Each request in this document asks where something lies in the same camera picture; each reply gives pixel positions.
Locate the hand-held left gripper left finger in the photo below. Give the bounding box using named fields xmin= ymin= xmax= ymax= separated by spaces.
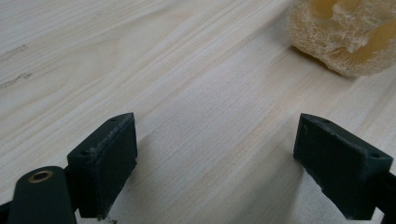
xmin=66 ymin=112 xmax=138 ymax=221

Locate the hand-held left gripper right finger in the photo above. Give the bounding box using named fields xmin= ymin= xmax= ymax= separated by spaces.
xmin=292 ymin=113 xmax=394 ymax=221

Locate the beige loofah sponge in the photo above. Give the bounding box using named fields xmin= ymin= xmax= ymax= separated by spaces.
xmin=288 ymin=0 xmax=396 ymax=77

